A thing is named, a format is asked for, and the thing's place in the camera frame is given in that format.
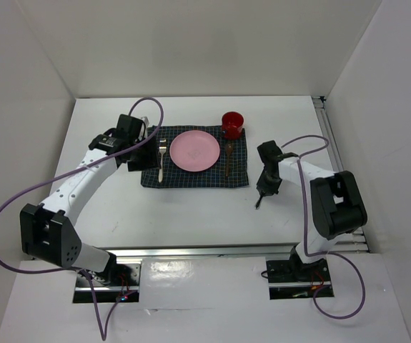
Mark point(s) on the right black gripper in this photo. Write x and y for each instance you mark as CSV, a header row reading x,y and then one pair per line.
x,y
269,190

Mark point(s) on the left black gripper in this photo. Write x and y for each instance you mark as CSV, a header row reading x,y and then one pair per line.
x,y
151,159

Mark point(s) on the silver table knife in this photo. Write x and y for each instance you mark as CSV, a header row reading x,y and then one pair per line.
x,y
259,201

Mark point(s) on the silver fork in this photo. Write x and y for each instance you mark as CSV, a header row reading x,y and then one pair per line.
x,y
162,151

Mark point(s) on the dark checkered cloth napkin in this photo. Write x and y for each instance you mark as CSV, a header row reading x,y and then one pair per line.
x,y
213,177

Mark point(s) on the pink plate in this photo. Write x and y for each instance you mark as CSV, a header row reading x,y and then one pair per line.
x,y
194,151

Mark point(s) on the brown wooden spoon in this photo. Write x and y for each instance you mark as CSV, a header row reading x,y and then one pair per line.
x,y
228,151

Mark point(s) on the red mug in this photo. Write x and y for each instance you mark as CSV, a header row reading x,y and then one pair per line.
x,y
232,125

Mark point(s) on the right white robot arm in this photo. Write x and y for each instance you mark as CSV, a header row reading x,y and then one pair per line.
x,y
332,207

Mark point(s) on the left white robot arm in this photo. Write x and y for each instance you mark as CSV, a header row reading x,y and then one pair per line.
x,y
47,229

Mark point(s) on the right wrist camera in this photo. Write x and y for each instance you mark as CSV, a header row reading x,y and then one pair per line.
x,y
270,154

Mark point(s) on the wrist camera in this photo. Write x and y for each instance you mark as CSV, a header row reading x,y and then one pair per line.
x,y
270,154
131,128

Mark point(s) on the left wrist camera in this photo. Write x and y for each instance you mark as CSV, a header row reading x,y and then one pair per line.
x,y
131,128

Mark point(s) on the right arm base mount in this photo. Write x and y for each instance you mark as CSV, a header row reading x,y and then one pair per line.
x,y
286,282

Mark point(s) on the front aluminium rail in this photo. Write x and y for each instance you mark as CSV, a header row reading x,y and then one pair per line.
x,y
191,252

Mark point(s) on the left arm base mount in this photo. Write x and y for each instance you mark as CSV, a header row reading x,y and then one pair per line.
x,y
124,288

